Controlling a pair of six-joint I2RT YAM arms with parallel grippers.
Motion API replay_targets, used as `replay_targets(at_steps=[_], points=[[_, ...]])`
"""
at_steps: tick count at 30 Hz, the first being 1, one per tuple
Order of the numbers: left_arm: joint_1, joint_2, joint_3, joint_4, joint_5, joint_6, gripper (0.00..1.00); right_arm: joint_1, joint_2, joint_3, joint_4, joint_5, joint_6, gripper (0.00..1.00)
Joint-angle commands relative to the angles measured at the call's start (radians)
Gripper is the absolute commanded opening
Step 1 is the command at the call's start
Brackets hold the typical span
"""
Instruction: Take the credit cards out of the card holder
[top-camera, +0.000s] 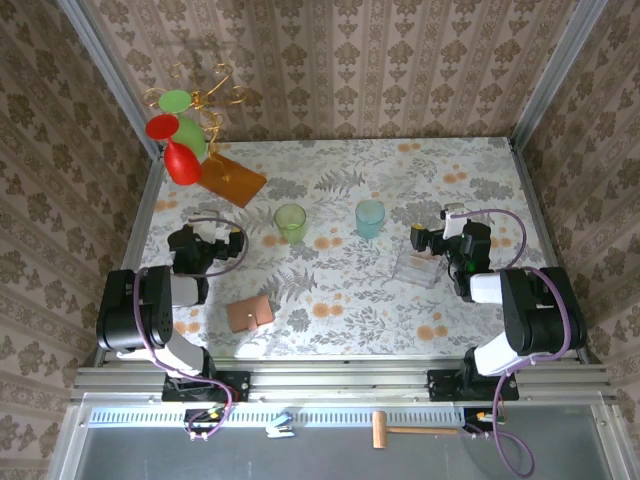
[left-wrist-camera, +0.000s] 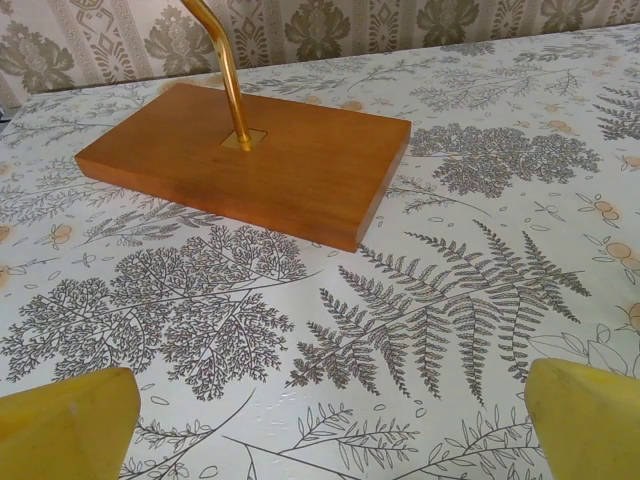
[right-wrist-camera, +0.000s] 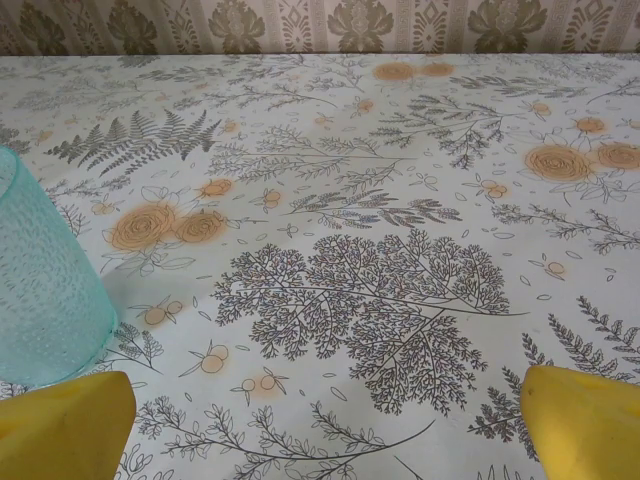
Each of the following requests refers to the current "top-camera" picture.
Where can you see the blue and white stapler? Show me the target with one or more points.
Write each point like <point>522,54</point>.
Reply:
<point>280,429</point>

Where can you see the pink leather card holder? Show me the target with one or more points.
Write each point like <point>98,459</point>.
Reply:
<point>250,315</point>

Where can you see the aluminium table side rail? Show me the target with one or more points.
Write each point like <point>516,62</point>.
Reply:
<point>541,225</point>
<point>140,225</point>

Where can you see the green plastic cup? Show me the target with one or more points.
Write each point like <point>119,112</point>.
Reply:
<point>290,225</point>

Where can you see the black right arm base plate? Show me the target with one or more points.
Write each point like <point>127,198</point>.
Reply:
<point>440,387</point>

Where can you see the blue plastic cup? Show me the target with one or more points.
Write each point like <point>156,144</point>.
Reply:
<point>370,220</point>

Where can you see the red plastic wine glass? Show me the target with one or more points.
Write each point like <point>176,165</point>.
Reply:
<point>182,162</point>

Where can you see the aluminium frame post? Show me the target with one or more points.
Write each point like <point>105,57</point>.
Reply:
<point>555,75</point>
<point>113,75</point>

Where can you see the aluminium mounting rail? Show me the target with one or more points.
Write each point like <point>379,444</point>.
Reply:
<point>340,382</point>

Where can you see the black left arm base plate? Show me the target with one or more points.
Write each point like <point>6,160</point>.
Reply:
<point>235,385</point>

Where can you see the grey metal shelf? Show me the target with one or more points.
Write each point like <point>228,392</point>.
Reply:
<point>325,460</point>

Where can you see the wooden mallet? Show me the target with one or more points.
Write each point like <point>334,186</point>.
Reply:
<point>380,430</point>

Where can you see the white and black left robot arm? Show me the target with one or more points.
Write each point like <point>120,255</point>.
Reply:
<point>130,310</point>

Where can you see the green plastic wine glass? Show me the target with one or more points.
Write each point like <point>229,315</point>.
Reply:
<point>175,100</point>

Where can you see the clear acrylic block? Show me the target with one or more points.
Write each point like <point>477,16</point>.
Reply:
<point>417,270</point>

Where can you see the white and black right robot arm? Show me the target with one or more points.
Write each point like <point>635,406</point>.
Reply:
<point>540,310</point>

